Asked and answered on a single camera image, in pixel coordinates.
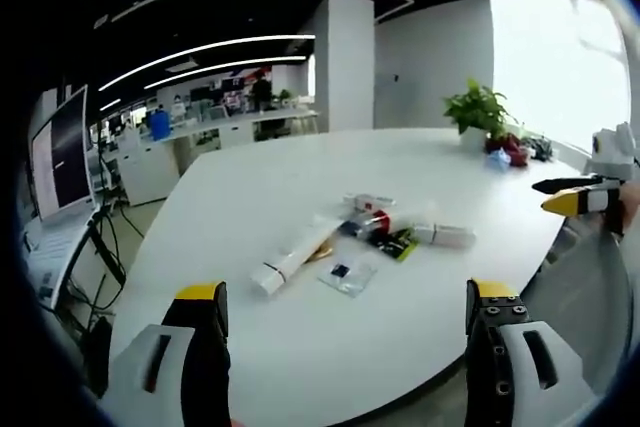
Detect short white skincare tube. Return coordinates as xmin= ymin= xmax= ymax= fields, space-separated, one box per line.
xmin=411 ymin=221 xmax=477 ymax=249

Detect computer monitor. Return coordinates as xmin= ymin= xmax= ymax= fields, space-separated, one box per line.
xmin=28 ymin=83 xmax=97 ymax=222

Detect green black skincare sachet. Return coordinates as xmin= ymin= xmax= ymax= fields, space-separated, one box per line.
xmin=368 ymin=228 xmax=419 ymax=264

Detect blue water bottle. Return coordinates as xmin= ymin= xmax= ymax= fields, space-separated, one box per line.
xmin=149 ymin=108 xmax=172 ymax=142

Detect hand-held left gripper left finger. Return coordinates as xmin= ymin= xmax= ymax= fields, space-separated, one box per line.
xmin=98 ymin=280 xmax=232 ymax=427

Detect green potted plant white pot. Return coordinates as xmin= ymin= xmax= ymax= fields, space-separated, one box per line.
xmin=441 ymin=77 xmax=522 ymax=151

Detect large white skincare tube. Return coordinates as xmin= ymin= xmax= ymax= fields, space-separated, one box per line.
xmin=249 ymin=213 xmax=347 ymax=301

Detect black cables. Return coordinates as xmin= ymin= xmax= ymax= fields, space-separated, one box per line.
xmin=64 ymin=146 xmax=146 ymax=398

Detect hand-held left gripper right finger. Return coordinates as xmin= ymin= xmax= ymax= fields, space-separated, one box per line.
xmin=464 ymin=276 xmax=610 ymax=427

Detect clear skincare sachet dark square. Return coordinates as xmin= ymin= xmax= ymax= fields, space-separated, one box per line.
xmin=316 ymin=255 xmax=379 ymax=299

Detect pile of colourful items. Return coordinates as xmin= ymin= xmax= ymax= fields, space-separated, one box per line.
xmin=483 ymin=131 xmax=555 ymax=171

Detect white laptop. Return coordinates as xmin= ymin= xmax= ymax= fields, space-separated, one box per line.
xmin=18 ymin=210 xmax=97 ymax=310

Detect white office counter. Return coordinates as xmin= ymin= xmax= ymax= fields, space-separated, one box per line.
xmin=118 ymin=107 xmax=321 ymax=207

